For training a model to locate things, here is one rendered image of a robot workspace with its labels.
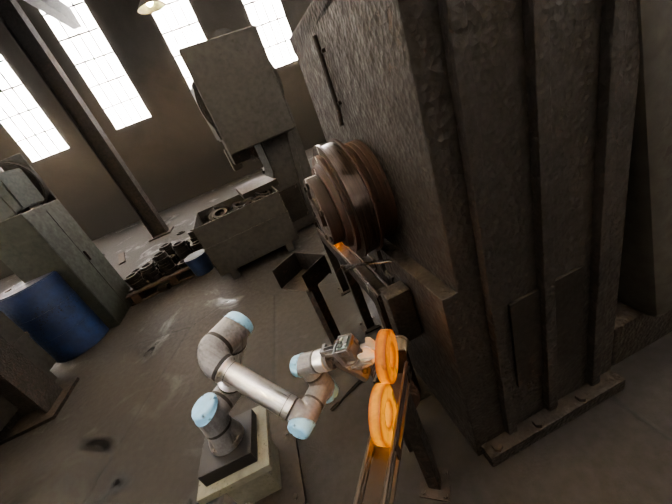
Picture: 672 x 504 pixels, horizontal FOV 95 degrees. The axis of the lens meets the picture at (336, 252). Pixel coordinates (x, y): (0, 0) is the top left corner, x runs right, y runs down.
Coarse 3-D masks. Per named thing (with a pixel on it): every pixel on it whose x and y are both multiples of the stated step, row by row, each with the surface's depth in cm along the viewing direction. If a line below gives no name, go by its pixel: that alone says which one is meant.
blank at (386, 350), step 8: (376, 336) 89; (384, 336) 88; (392, 336) 94; (376, 344) 87; (384, 344) 86; (392, 344) 93; (376, 352) 86; (384, 352) 85; (392, 352) 94; (376, 360) 85; (384, 360) 84; (392, 360) 94; (376, 368) 85; (384, 368) 84; (392, 368) 90; (384, 376) 85; (392, 376) 89
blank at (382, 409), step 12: (384, 384) 84; (372, 396) 81; (384, 396) 82; (372, 408) 79; (384, 408) 81; (372, 420) 78; (384, 420) 79; (372, 432) 77; (384, 432) 78; (384, 444) 78
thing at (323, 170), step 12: (312, 168) 117; (324, 168) 106; (324, 180) 107; (336, 180) 103; (336, 192) 104; (336, 204) 105; (348, 204) 103; (348, 216) 104; (348, 228) 109; (348, 240) 114; (360, 240) 111
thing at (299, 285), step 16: (304, 256) 191; (320, 256) 181; (288, 272) 192; (304, 272) 195; (320, 272) 177; (288, 288) 185; (304, 288) 176; (320, 304) 189; (320, 320) 198; (336, 336) 203
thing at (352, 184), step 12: (336, 144) 108; (324, 156) 106; (336, 156) 103; (348, 156) 103; (336, 168) 100; (348, 168) 101; (348, 180) 100; (360, 180) 100; (348, 192) 99; (360, 192) 100; (360, 204) 101; (360, 216) 102; (372, 216) 103; (360, 228) 104; (372, 228) 106; (372, 240) 110; (360, 252) 122
